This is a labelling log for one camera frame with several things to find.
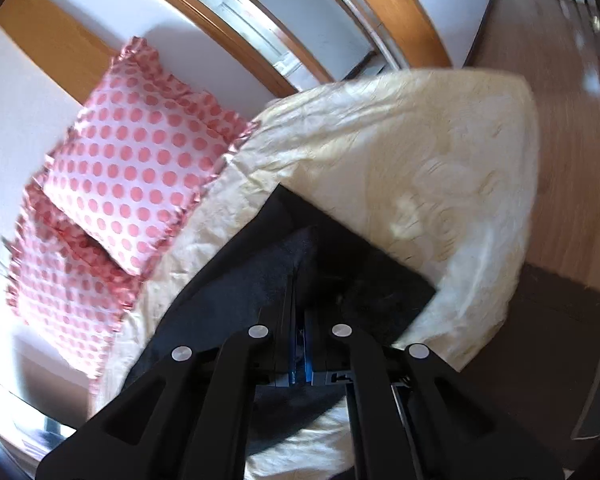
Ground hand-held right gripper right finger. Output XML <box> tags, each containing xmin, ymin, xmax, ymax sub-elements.
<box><xmin>302</xmin><ymin>307</ymin><xmax>563</xmax><ymax>480</ymax></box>

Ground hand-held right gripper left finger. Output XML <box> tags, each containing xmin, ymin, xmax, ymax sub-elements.
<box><xmin>36</xmin><ymin>265</ymin><xmax>301</xmax><ymax>480</ymax></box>

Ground black pants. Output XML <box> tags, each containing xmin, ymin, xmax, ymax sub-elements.
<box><xmin>122</xmin><ymin>184</ymin><xmax>438</xmax><ymax>433</ymax></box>

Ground cream bed cover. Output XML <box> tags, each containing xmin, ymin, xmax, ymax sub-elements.
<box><xmin>87</xmin><ymin>67</ymin><xmax>538</xmax><ymax>480</ymax></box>

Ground pink polka dot pillow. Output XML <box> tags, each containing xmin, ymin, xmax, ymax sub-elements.
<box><xmin>2</xmin><ymin>172</ymin><xmax>146</xmax><ymax>380</ymax></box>
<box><xmin>42</xmin><ymin>36</ymin><xmax>258</xmax><ymax>277</ymax></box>

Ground grey flat object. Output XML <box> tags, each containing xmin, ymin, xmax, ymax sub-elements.
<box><xmin>570</xmin><ymin>337</ymin><xmax>600</xmax><ymax>442</ymax></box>

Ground wooden headboard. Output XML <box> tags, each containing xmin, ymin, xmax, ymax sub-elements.
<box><xmin>0</xmin><ymin>2</ymin><xmax>118</xmax><ymax>111</ymax></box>

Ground wooden door frame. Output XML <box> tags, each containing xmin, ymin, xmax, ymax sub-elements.
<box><xmin>97</xmin><ymin>0</ymin><xmax>453</xmax><ymax>101</ymax></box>

